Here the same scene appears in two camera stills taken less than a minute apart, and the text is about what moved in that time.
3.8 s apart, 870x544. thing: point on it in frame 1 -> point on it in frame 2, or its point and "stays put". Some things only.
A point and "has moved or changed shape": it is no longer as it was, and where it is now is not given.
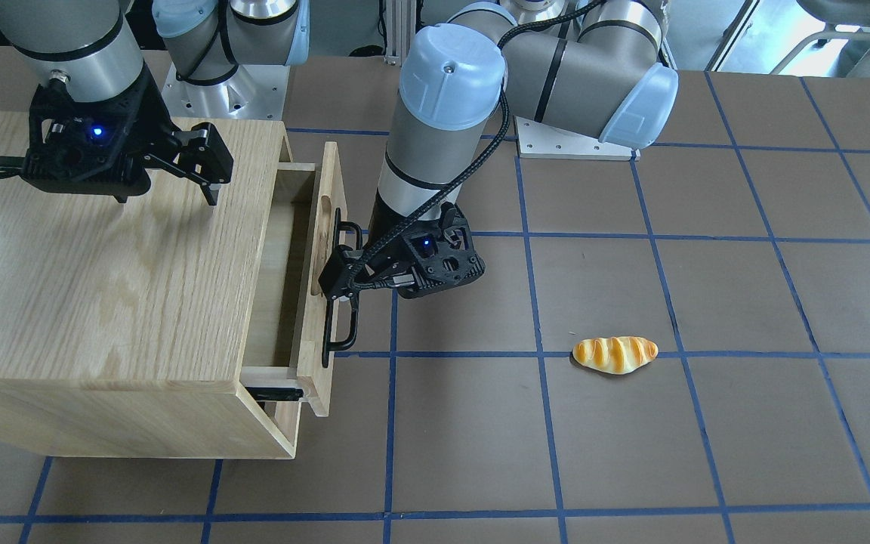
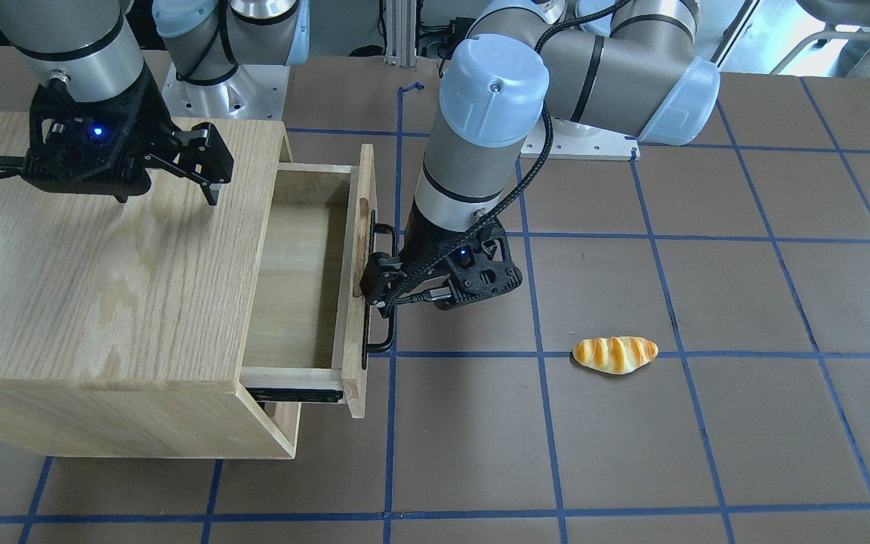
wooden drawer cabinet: (84, 326) stays put
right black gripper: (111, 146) stays put
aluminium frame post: (400, 29) stays put
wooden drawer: (285, 357) has moved or changed shape
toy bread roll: (614, 354) stays put
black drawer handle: (328, 346) -> (382, 347)
